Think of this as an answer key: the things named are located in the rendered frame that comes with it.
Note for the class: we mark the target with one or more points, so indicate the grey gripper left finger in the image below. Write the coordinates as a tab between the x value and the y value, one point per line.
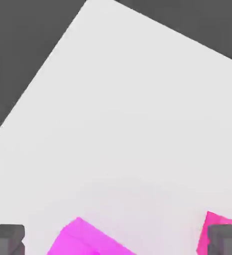
6	237

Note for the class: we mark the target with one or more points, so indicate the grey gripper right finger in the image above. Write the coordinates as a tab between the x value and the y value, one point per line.
225	239

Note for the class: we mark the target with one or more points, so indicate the small pink cube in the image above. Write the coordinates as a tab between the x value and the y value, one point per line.
203	235

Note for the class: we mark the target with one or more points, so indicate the small magenta cube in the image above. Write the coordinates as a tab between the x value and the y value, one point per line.
84	239

